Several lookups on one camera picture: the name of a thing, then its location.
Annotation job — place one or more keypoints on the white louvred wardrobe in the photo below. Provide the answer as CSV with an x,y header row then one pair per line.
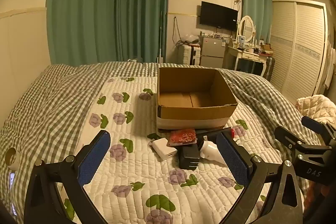
x,y
299,45

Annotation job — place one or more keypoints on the white mop pole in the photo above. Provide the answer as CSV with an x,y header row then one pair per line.
x,y
160,37

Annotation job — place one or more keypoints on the dark suitcase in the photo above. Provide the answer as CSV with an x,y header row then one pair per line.
x,y
269,69

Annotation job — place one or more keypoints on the white cup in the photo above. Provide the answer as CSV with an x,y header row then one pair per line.
x,y
16,164

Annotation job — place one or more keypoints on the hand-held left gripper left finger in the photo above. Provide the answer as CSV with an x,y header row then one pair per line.
x,y
94,158

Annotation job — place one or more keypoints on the green curtain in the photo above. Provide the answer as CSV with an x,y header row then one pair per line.
x,y
256,6
81,8
141,8

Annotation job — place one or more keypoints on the black power bank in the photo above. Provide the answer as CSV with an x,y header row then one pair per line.
x,y
189,158

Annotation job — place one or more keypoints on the small brown box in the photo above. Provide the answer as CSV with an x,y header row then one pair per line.
x,y
266,48

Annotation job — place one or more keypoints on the person's right hand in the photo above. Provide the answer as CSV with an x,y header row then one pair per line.
x,y
324,192

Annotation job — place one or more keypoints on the white bottle with red label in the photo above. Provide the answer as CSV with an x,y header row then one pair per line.
x,y
233,132

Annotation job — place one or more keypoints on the grey checkered duvet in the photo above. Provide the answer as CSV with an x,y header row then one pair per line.
x,y
52,98

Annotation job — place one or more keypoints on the white oval vanity mirror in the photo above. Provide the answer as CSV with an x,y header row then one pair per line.
x,y
246,27

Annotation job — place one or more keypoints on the black wall television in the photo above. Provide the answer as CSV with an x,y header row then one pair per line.
x,y
219,16

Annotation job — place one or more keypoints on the white floral quilted mat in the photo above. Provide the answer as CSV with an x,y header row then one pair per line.
x,y
147,182

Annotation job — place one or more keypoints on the cream quilted cloth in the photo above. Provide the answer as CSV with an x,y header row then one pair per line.
x,y
317,107

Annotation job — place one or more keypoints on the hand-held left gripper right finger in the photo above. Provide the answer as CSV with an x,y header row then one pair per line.
x,y
231,155

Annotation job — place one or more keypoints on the red patterned wallet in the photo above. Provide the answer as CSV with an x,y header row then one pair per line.
x,y
182,137

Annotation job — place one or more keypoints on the white suitcase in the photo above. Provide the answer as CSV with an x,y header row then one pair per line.
x,y
189,54

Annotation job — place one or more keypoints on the brown cardboard box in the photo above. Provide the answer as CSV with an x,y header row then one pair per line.
x,y
194,111

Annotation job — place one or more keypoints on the white vanity table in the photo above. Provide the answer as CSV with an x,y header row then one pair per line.
x,y
249,56

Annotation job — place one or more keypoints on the white charger adapter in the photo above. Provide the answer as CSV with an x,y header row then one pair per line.
x,y
164,148

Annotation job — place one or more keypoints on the white hanging towels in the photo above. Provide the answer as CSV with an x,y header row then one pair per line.
x,y
330,64

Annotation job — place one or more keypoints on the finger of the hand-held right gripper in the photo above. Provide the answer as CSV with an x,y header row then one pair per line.
x,y
315,124
288,136

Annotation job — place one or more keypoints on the silver small fridge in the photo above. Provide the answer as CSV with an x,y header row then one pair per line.
x,y
212,52

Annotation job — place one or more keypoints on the blue picture frame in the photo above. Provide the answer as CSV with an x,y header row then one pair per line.
x,y
241,41

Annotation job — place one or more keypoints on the smartphone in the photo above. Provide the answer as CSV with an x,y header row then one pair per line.
x,y
12,187

